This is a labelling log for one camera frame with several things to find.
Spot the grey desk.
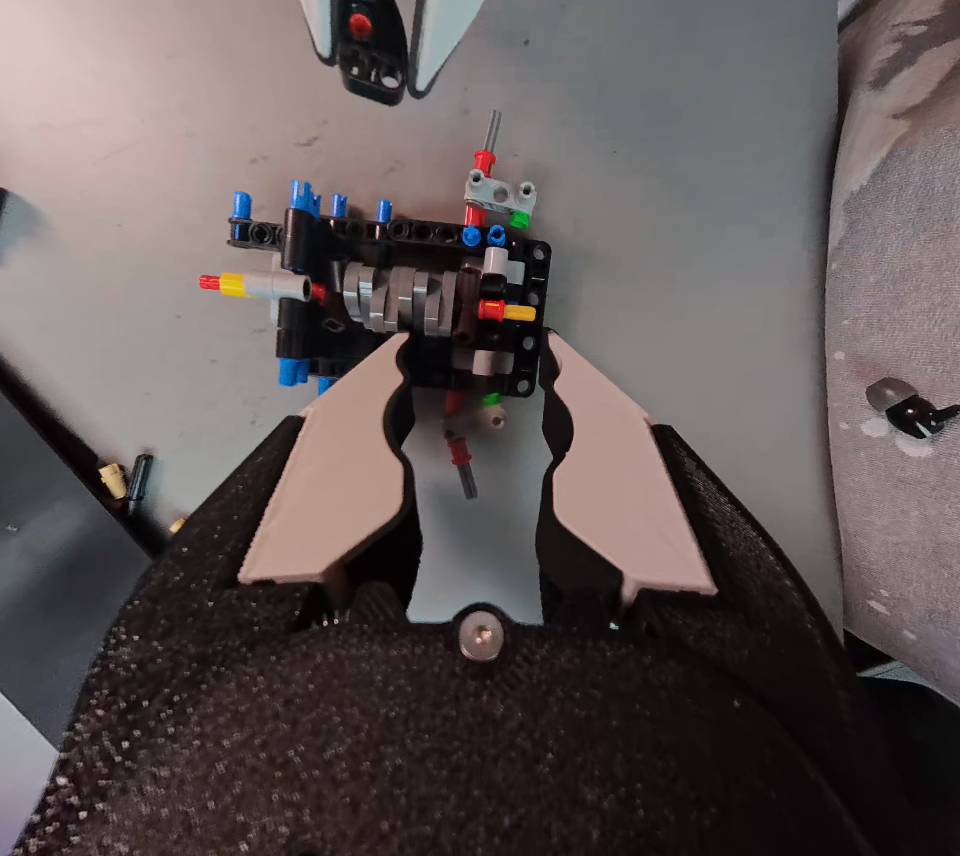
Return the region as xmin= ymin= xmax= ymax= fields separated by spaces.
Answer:
xmin=0 ymin=0 xmax=849 ymax=827

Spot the person in grey hoodie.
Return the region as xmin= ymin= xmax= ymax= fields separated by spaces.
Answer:
xmin=825 ymin=0 xmax=960 ymax=707

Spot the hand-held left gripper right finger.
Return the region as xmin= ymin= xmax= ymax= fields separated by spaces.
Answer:
xmin=537 ymin=331 xmax=719 ymax=626

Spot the black earphone with cable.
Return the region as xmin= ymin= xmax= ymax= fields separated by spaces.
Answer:
xmin=864 ymin=378 xmax=960 ymax=440

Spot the pile of small connector pins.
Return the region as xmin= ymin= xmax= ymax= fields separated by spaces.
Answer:
xmin=97 ymin=452 xmax=189 ymax=536

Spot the black triangular brick plate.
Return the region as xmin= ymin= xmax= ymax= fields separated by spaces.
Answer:
xmin=336 ymin=0 xmax=412 ymax=107

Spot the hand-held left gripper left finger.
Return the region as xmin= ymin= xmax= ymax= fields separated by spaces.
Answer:
xmin=238 ymin=333 xmax=423 ymax=623

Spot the dark flat platform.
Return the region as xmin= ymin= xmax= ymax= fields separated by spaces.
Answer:
xmin=0 ymin=346 xmax=175 ymax=748

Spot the black toy brick engine frame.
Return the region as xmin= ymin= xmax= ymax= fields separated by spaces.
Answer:
xmin=198 ymin=109 xmax=555 ymax=500

